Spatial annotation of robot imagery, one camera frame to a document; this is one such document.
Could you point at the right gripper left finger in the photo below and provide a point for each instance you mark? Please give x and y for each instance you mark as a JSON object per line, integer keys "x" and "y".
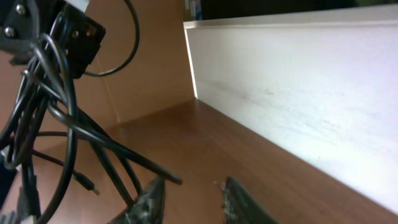
{"x": 149, "y": 208}

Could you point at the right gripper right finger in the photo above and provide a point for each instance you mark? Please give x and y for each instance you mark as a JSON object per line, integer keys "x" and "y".
{"x": 241, "y": 207}

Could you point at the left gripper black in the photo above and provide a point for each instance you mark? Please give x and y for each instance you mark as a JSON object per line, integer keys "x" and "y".
{"x": 23, "y": 21}

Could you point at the left camera cable black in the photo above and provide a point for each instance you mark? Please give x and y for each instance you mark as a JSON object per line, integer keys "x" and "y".
{"x": 122, "y": 37}

